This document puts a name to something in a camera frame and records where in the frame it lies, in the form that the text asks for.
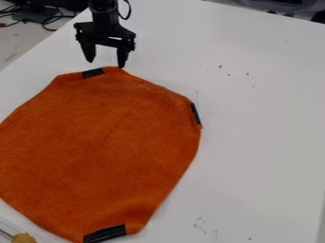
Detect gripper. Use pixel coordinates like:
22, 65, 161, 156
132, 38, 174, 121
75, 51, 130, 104
72, 10, 138, 69

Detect orange cloth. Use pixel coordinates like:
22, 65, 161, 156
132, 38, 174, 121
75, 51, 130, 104
0, 65, 203, 243

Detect yellow toy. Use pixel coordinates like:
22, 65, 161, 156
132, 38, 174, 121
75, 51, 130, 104
10, 233, 39, 243

